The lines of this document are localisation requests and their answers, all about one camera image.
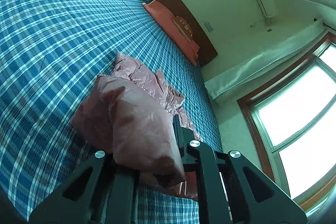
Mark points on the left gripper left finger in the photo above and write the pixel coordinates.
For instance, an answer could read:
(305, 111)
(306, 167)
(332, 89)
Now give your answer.
(98, 191)

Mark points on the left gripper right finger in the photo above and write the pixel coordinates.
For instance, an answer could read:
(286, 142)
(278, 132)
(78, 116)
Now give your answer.
(230, 188)

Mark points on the pink quilted down jacket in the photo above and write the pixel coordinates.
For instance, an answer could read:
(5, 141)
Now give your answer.
(130, 114)

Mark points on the green curtain by side window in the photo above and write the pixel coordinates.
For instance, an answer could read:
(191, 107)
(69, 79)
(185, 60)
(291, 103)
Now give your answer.
(264, 61)

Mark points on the red pillow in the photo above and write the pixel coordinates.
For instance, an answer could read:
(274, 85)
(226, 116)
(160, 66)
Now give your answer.
(176, 28)

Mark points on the blue plaid bed sheet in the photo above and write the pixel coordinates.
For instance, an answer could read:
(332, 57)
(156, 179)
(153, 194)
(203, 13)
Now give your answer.
(51, 53)

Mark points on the brown patterned cushion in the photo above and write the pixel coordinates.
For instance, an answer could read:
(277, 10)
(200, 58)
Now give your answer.
(184, 28)

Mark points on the dark wooden headboard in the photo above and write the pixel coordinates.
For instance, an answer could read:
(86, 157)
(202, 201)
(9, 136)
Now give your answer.
(193, 30)

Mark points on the side window wooden frame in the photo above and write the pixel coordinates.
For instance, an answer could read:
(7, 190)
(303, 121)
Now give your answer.
(291, 119)

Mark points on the wall power socket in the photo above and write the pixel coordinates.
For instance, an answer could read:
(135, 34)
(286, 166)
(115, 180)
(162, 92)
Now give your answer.
(208, 26)

